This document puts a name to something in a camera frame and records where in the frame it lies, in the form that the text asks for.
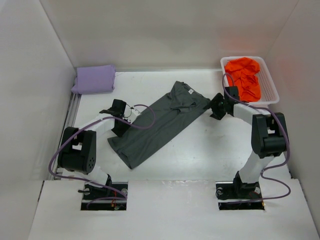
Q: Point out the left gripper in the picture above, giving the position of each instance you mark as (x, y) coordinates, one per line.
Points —
(121, 133)

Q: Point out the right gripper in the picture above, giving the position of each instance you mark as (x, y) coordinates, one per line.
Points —
(218, 98)

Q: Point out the grey t-shirt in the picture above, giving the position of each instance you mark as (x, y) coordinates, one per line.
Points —
(172, 113)

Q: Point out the purple t-shirt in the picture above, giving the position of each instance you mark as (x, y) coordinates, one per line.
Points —
(94, 80)

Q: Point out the orange t-shirt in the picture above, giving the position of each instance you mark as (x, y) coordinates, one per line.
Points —
(244, 75)

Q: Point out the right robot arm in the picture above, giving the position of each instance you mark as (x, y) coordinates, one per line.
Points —
(269, 139)

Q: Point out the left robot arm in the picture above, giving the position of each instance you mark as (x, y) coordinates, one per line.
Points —
(80, 154)

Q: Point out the white plastic laundry basket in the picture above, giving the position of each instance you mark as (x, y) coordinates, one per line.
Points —
(269, 94)

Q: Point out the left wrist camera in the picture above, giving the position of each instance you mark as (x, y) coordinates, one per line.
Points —
(134, 113)

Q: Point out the aluminium rail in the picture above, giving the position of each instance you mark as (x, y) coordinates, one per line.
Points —
(69, 121)

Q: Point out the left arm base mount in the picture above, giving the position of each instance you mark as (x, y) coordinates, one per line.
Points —
(101, 199)

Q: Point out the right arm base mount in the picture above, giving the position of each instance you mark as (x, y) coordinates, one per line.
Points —
(238, 197)

